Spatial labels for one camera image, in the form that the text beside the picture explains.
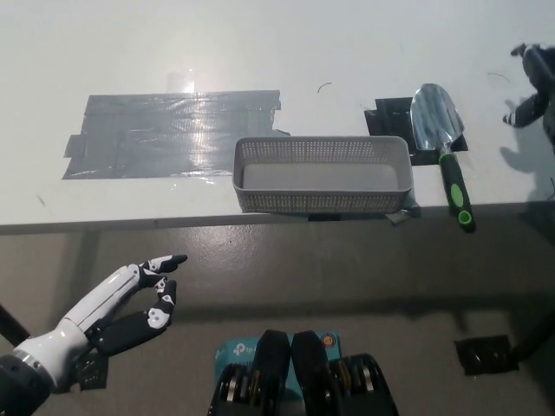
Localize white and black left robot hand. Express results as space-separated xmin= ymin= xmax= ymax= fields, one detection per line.
xmin=12 ymin=254 xmax=189 ymax=385

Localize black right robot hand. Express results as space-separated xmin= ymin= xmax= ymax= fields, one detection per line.
xmin=501 ymin=42 xmax=555 ymax=131

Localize garden trowel green black handle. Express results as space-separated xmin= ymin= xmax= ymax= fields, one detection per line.
xmin=409 ymin=82 xmax=476 ymax=234

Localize black tape patch on desk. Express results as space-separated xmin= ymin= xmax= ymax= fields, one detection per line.
xmin=362 ymin=97 xmax=470 ymax=168

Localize black table leg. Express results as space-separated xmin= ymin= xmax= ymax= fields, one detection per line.
xmin=513 ymin=311 xmax=555 ymax=363
xmin=0 ymin=302 xmax=31 ymax=341

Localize teal cardboard box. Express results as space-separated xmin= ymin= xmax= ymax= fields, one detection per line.
xmin=214 ymin=331 xmax=343 ymax=395

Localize small grey tape piece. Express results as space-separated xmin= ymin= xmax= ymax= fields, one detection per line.
xmin=383 ymin=203 xmax=421 ymax=227

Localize grey perforated plastic basket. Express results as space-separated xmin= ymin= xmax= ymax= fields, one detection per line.
xmin=232 ymin=136 xmax=414 ymax=216

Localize large grey duct tape patch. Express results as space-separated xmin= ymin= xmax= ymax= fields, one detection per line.
xmin=61 ymin=89 xmax=291 ymax=182

